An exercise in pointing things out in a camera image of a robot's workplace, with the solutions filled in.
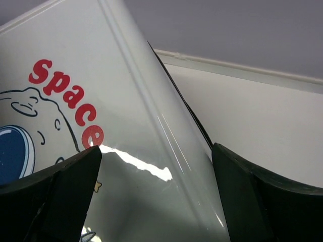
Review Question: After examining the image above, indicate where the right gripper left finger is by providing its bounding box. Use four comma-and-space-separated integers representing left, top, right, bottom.
1, 146, 102, 241

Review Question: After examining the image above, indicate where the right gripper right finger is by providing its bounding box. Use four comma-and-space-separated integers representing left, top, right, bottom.
212, 143, 322, 241

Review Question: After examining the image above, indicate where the black and white suitcase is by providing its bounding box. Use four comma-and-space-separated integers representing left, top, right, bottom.
1, 1, 229, 241

